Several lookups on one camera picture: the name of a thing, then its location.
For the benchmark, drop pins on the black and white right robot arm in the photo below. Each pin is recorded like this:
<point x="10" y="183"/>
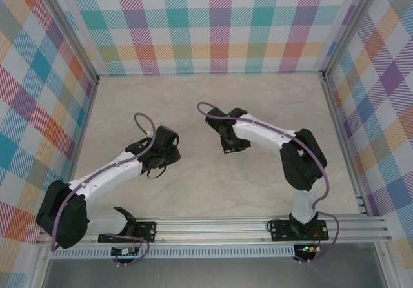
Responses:
<point x="300" y="168"/>

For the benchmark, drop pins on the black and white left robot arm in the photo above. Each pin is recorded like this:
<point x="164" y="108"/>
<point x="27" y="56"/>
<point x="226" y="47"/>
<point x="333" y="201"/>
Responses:
<point x="64" y="223"/>

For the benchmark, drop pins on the small black circuit board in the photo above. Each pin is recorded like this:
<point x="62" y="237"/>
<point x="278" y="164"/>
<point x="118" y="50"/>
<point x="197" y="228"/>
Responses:
<point x="124" y="252"/>

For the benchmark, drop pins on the circuit board with green light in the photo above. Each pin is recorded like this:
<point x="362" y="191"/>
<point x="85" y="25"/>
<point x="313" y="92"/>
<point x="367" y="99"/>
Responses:
<point x="308" y="249"/>

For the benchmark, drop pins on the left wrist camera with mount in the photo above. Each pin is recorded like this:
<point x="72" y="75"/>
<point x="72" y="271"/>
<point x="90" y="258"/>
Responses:
<point x="149" y="134"/>

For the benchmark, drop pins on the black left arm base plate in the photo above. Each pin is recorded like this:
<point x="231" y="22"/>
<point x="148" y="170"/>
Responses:
<point x="146" y="230"/>

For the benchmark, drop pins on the aluminium mounting rail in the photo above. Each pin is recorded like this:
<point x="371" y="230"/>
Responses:
<point x="209" y="230"/>

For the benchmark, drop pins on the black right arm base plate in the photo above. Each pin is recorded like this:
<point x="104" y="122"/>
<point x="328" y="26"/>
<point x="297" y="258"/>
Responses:
<point x="280" y="231"/>

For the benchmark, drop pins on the aluminium table side rail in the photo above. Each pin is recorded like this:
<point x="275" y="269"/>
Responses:
<point x="342" y="139"/>

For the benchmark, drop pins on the aluminium frame post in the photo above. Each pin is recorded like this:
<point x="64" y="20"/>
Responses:
<point x="78" y="42"/>
<point x="349" y="26"/>

